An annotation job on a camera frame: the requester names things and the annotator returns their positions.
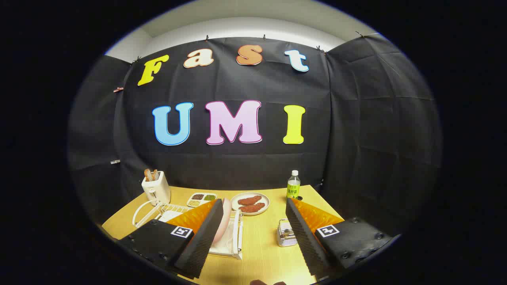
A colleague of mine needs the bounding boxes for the black backdrop cloth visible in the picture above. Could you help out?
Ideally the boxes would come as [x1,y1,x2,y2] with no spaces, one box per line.
[67,34,442,238]

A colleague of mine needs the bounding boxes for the metal wire basket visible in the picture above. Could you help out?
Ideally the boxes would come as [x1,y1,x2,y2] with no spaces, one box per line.
[277,218,298,247]

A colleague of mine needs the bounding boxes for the white toaster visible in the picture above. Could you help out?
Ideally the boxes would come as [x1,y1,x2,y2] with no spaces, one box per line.
[141,171,171,206]

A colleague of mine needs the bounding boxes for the white divided seasoning dish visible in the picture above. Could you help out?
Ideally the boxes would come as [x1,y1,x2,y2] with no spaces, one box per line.
[187,192,217,207]

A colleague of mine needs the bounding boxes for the white drain tray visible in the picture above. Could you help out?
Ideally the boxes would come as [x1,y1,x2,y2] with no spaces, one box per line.
[158,210,240,256]

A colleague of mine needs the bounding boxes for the pink plate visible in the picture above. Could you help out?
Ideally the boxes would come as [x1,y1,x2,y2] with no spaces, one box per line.
[210,198,232,248]

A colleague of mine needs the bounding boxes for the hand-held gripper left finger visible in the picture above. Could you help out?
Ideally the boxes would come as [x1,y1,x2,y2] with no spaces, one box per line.
[118,199,224,279]

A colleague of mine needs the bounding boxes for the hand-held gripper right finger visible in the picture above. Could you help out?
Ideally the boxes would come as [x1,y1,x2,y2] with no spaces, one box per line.
[285,197,393,277]

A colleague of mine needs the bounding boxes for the green label drink bottle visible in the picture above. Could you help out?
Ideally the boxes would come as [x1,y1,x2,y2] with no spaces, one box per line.
[286,170,301,201]

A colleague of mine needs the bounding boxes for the white wire dish rack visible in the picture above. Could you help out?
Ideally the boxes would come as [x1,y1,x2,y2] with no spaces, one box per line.
[132,200,244,260]

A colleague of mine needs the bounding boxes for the beige plate with meat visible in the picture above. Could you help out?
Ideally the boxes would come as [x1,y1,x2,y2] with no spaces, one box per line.
[231,192,270,216]

